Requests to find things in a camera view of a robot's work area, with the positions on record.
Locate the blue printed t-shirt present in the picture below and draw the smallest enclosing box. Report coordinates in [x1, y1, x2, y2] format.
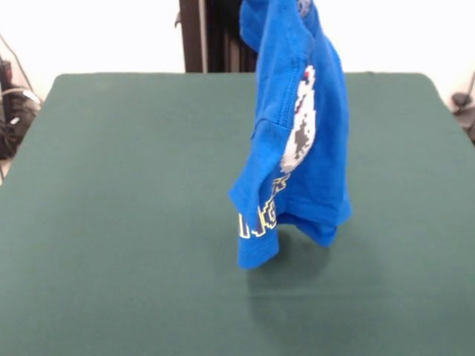
[227, 0, 353, 271]

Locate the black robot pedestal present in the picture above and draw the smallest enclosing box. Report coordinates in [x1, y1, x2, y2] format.
[174, 0, 261, 73]

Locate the dark green table cloth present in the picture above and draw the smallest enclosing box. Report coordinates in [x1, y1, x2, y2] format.
[0, 72, 475, 356]

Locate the black cable bundle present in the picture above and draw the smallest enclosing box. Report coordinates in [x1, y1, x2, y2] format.
[0, 55, 41, 160]

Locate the black chair base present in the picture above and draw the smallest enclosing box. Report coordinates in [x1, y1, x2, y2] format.
[451, 92, 475, 145]

